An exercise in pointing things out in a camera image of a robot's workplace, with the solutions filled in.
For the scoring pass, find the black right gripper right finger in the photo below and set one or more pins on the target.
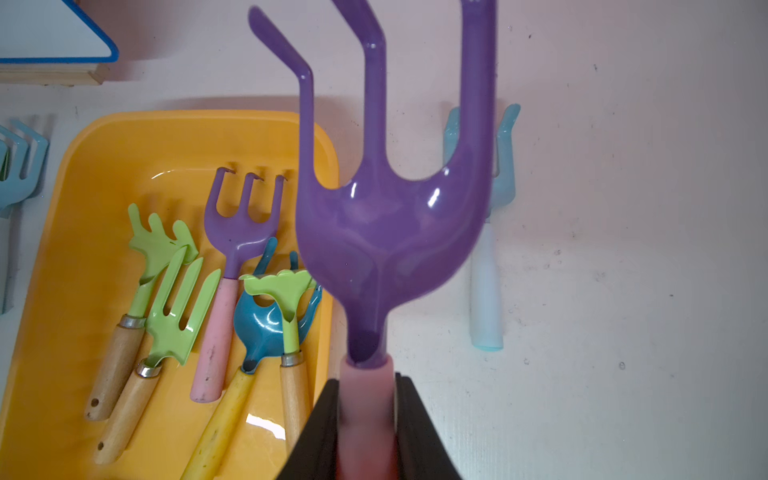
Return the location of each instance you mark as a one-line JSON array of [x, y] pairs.
[[420, 451]]

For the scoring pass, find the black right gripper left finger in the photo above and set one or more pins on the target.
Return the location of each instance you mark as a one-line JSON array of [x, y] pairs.
[[314, 455]]

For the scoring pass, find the light blue hand rake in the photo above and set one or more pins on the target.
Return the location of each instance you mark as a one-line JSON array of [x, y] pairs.
[[485, 322]]

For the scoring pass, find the green small rake wooden handle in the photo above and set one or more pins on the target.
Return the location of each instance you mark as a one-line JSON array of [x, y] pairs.
[[286, 289]]

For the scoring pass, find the green fork wooden handle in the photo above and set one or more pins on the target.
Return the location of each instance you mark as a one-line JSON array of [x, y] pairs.
[[175, 320]]

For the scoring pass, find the purple rake pink handle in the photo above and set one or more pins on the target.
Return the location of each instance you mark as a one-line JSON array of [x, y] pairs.
[[382, 240], [239, 238]]

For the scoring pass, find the light blue fork rake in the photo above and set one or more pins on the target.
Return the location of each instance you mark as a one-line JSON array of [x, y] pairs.
[[23, 155]]

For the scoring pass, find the blue framed whiteboard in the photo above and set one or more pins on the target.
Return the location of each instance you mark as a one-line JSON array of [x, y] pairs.
[[41, 32]]

